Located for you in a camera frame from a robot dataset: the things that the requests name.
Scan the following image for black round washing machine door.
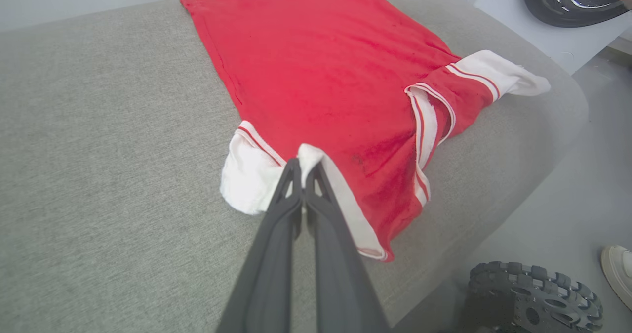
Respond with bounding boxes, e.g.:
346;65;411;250
522;0;630;28

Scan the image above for white shoe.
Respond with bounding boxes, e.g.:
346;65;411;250
601;245;632;311

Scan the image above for black robot omni wheel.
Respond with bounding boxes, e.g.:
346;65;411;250
462;261;604;333

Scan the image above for red and white jersey garment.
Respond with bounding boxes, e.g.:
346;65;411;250
179;0;552;262

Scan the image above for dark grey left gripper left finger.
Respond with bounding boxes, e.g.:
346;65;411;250
216;158;303;333

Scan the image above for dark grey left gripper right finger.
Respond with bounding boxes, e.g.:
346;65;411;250
305;163;391;333

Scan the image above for white washing machine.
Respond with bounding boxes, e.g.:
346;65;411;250
459;0;632;75

